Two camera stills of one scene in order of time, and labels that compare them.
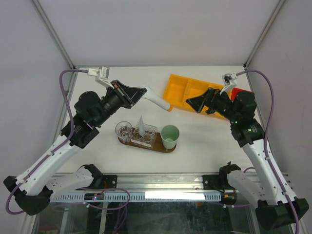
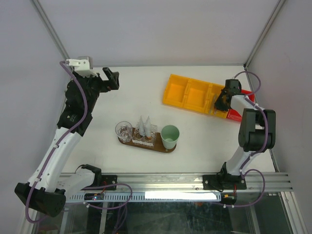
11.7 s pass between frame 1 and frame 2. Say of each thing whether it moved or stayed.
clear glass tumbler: stayed
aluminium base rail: stayed
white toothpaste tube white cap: moved
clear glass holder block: stayed
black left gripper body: moved
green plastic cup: stayed
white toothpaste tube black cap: stayed
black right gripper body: moved
